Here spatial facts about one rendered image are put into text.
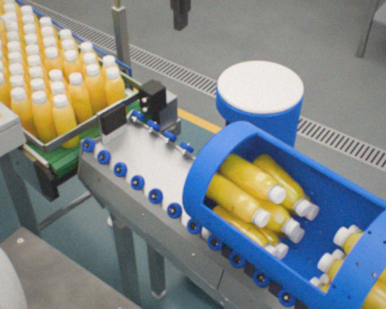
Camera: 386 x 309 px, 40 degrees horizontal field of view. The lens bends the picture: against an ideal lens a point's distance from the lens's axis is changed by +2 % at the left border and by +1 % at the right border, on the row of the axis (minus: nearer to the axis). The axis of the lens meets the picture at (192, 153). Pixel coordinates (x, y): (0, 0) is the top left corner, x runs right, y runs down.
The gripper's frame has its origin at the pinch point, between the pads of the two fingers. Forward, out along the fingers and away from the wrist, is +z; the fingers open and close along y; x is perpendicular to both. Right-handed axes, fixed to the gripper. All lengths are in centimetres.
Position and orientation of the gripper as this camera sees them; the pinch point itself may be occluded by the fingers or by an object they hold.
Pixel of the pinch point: (180, 11)
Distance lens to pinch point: 105.3
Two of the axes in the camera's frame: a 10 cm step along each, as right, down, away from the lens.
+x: -5.4, 5.8, -6.1
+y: -8.4, -3.7, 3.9
